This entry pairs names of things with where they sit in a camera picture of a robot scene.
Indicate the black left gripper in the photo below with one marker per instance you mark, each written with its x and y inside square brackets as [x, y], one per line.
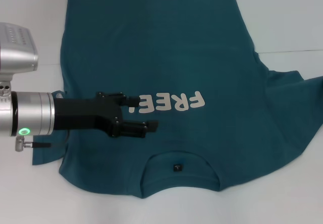
[85, 114]

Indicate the teal t-shirt with FREE print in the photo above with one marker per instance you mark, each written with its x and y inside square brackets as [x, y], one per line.
[164, 45]

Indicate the left camera mount bracket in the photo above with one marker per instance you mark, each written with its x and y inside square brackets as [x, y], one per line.
[5, 90]

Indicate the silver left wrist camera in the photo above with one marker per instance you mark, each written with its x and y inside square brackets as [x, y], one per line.
[15, 55]

